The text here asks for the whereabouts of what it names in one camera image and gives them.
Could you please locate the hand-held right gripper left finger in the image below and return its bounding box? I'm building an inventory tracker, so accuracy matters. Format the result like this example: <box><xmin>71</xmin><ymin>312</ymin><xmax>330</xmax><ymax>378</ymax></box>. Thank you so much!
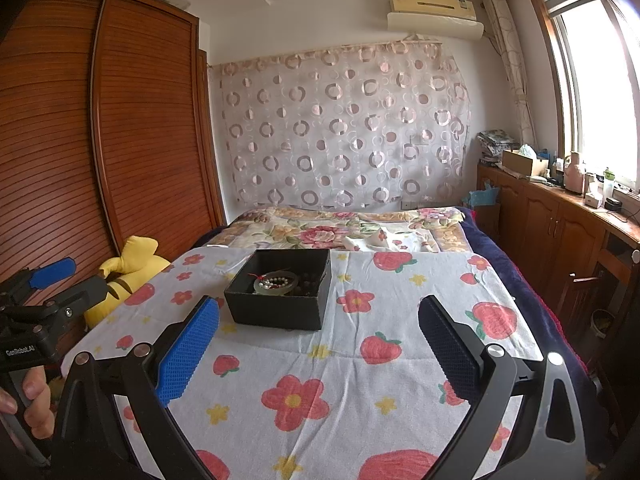
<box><xmin>50</xmin><ymin>295</ymin><xmax>222</xmax><ymax>480</ymax></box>

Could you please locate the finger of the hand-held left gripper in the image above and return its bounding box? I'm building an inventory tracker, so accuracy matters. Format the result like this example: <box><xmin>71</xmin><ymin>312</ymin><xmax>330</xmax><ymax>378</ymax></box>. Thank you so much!
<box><xmin>42</xmin><ymin>275</ymin><xmax>109</xmax><ymax>322</ymax></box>
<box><xmin>0</xmin><ymin>256</ymin><xmax>77</xmax><ymax>307</ymax></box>

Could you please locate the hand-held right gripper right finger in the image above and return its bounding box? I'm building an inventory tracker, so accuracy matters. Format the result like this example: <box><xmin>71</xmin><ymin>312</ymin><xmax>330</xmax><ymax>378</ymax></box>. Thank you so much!
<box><xmin>417</xmin><ymin>294</ymin><xmax>588</xmax><ymax>480</ymax></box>

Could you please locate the black storage box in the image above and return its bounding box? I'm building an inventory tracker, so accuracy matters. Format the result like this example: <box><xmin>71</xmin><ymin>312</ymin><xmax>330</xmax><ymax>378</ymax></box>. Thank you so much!
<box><xmin>223</xmin><ymin>248</ymin><xmax>332</xmax><ymax>332</ymax></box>

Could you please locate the pale jade bangle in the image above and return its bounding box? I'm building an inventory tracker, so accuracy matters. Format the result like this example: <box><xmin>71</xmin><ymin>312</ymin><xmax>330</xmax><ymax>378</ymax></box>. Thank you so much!
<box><xmin>252</xmin><ymin>275</ymin><xmax>301</xmax><ymax>295</ymax></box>

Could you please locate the large wooden bead bracelet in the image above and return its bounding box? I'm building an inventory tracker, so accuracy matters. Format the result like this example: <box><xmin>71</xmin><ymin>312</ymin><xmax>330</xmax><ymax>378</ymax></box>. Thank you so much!
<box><xmin>295</xmin><ymin>270</ymin><xmax>322</xmax><ymax>297</ymax></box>

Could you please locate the person's left hand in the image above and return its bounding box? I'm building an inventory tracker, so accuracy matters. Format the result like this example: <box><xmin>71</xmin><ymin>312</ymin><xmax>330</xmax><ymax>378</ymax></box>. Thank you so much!
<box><xmin>0</xmin><ymin>365</ymin><xmax>55</xmax><ymax>443</ymax></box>

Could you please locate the yellow plush toy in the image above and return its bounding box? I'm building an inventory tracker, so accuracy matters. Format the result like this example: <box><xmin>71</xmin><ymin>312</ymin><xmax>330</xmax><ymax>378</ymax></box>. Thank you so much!
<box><xmin>82</xmin><ymin>235</ymin><xmax>174</xmax><ymax>329</ymax></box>

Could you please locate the strawberry printed blanket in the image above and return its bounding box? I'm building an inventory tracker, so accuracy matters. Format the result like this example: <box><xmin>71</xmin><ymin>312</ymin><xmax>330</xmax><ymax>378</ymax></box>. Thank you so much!
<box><xmin>60</xmin><ymin>249</ymin><xmax>546</xmax><ymax>480</ymax></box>

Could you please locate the wooden chair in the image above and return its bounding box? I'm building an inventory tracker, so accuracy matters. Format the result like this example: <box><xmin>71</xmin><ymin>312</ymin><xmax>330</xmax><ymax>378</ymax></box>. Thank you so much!
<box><xmin>556</xmin><ymin>270</ymin><xmax>624</xmax><ymax>346</ymax></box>

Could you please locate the wooden wardrobe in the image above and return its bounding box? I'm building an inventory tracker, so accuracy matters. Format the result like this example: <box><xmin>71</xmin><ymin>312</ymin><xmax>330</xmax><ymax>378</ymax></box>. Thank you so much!
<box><xmin>0</xmin><ymin>0</ymin><xmax>226</xmax><ymax>292</ymax></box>

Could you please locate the waste bin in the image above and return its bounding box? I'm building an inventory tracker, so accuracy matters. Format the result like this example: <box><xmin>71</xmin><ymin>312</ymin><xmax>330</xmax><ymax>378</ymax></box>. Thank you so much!
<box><xmin>590</xmin><ymin>309</ymin><xmax>619</xmax><ymax>341</ymax></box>

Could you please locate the blue bag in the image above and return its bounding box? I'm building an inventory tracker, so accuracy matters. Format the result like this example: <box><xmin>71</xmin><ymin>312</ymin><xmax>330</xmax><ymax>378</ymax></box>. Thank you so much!
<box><xmin>469</xmin><ymin>182</ymin><xmax>502</xmax><ymax>236</ymax></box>

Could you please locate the wooden cabinet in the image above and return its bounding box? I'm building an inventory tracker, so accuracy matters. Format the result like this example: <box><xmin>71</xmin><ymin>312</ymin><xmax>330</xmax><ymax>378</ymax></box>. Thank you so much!
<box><xmin>475</xmin><ymin>162</ymin><xmax>640</xmax><ymax>362</ymax></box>

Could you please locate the floral quilt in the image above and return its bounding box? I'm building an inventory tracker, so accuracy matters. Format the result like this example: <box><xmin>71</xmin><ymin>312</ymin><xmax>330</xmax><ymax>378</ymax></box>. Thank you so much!
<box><xmin>227</xmin><ymin>205</ymin><xmax>473</xmax><ymax>255</ymax></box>

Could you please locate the cardboard box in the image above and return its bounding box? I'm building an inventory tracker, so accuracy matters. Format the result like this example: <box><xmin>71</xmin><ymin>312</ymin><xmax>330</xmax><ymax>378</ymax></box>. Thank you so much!
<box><xmin>501</xmin><ymin>149</ymin><xmax>551</xmax><ymax>180</ymax></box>

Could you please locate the stack of printed papers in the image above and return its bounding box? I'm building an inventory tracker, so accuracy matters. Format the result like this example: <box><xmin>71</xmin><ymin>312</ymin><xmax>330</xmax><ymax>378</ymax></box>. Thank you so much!
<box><xmin>476</xmin><ymin>130</ymin><xmax>517</xmax><ymax>164</ymax></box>

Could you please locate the pink thermos jug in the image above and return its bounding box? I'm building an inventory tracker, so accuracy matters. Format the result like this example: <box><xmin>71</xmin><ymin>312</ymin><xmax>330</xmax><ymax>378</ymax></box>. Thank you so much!
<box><xmin>563</xmin><ymin>151</ymin><xmax>586</xmax><ymax>194</ymax></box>

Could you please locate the circle patterned curtain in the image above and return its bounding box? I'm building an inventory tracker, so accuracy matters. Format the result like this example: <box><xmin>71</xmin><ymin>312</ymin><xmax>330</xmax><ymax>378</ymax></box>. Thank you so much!
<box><xmin>209</xmin><ymin>40</ymin><xmax>474</xmax><ymax>211</ymax></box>

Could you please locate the beige window curtain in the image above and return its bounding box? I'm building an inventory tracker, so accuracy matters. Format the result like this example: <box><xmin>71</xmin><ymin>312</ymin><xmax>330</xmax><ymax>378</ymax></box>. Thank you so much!
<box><xmin>482</xmin><ymin>0</ymin><xmax>539</xmax><ymax>154</ymax></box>

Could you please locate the window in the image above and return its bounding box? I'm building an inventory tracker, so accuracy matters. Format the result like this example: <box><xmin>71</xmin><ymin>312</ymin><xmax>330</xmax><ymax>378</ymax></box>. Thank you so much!
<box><xmin>525</xmin><ymin>0</ymin><xmax>640</xmax><ymax>187</ymax></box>

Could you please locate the air conditioner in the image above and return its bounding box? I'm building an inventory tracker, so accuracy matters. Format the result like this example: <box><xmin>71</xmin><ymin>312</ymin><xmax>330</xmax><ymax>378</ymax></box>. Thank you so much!
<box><xmin>387</xmin><ymin>0</ymin><xmax>485</xmax><ymax>41</ymax></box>

